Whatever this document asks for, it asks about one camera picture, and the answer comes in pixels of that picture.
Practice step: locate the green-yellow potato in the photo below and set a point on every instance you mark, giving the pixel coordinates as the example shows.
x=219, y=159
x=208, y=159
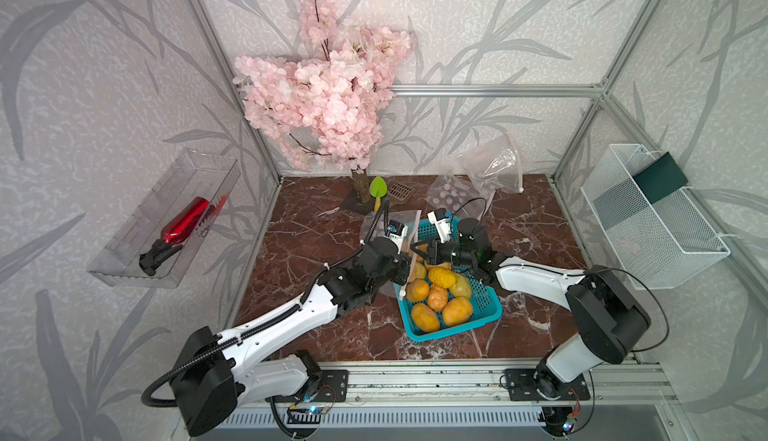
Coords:
x=419, y=271
x=462, y=287

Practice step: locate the green toy shovel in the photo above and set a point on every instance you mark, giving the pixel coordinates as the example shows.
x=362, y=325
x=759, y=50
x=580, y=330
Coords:
x=378, y=190

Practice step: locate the white wire wall basket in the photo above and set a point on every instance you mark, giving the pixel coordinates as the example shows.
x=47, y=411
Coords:
x=664, y=244

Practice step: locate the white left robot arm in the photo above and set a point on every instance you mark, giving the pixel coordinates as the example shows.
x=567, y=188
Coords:
x=215, y=373

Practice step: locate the teal plastic basket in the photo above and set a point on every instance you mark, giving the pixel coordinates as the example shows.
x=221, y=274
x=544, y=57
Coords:
x=448, y=291

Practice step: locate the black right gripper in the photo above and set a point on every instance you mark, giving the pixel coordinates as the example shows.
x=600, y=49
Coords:
x=432, y=251

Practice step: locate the clear zipper bag rear upright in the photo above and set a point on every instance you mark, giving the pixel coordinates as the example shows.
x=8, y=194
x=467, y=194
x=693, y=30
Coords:
x=495, y=165

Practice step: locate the orange potato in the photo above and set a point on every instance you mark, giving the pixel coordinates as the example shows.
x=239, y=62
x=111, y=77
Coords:
x=417, y=290
x=438, y=298

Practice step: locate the orange potato centre left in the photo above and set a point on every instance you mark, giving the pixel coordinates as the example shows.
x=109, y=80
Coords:
x=417, y=290

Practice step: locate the clear acrylic wall shelf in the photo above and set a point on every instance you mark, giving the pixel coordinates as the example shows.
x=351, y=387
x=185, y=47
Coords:
x=191, y=174

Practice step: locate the clear zipper bag rear flat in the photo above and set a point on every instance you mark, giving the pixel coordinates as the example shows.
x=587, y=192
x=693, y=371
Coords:
x=459, y=196

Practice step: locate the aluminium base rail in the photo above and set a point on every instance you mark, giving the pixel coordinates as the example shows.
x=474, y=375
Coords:
x=454, y=393

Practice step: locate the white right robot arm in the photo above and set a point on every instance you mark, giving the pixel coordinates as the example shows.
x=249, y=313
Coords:
x=609, y=319

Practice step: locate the green-yellow potato middle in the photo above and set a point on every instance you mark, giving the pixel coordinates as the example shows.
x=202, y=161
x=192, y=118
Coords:
x=419, y=271

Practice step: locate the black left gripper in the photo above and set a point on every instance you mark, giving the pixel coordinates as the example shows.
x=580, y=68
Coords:
x=402, y=266

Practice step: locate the tan toy rake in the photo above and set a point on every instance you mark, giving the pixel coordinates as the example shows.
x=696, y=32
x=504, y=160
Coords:
x=399, y=193

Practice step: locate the green-yellow potato right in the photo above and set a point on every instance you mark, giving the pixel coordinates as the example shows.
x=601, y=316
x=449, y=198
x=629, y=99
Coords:
x=462, y=287

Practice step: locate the large brown potato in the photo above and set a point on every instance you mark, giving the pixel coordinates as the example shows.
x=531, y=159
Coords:
x=457, y=311

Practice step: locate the clear zipper bag with dots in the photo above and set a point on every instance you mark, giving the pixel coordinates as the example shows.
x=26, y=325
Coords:
x=401, y=227

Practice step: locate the pink cherry blossom tree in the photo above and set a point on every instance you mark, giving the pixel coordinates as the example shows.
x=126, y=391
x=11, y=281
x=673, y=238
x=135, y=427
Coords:
x=324, y=108

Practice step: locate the dark green card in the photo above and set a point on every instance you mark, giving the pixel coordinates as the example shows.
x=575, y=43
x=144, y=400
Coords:
x=660, y=178

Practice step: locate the yellow wrinkled potato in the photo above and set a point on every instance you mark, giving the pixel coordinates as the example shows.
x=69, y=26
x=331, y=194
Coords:
x=442, y=277

